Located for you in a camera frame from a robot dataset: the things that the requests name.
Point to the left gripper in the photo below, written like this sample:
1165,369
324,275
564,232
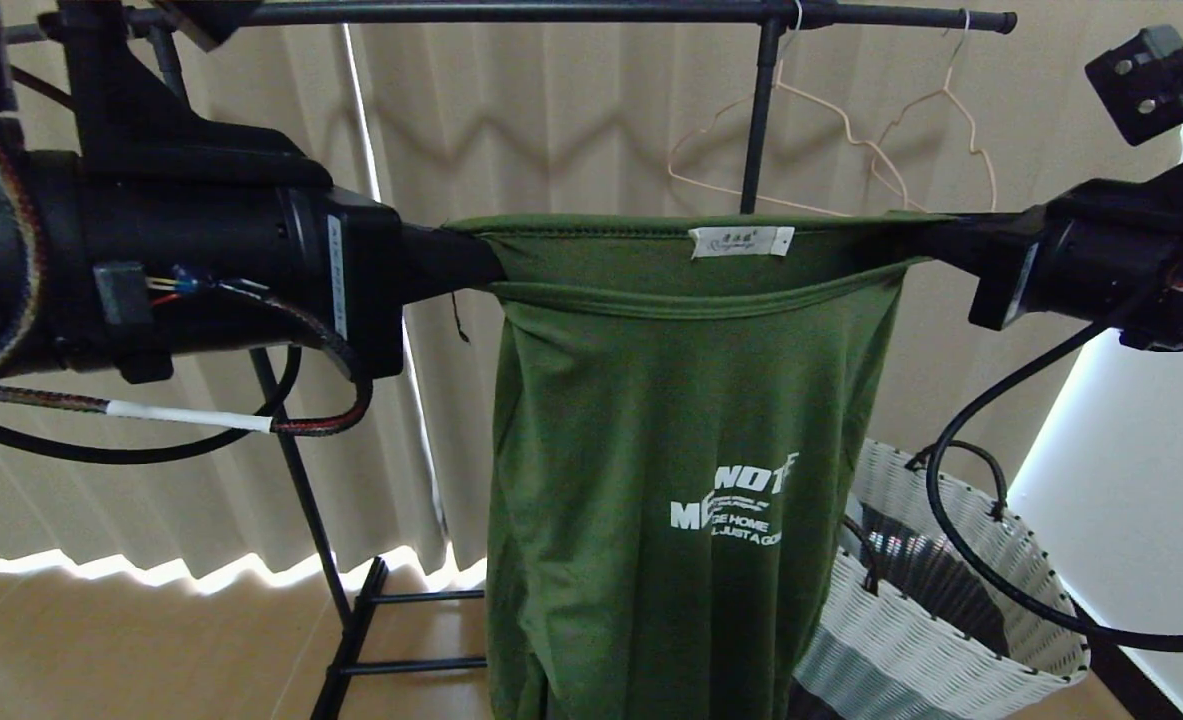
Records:
231,250

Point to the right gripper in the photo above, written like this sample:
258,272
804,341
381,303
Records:
1071,250

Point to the pink clothes hanger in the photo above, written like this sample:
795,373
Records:
751,195
995,195

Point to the green printed shirt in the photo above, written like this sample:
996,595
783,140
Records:
651,400

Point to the black clothes rack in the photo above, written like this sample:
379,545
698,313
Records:
551,12

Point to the white laundry basket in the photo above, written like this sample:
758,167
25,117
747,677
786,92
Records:
911,645

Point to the beige curtain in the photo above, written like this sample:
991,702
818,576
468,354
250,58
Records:
571,120

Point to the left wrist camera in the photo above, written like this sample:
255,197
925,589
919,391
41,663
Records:
121,90

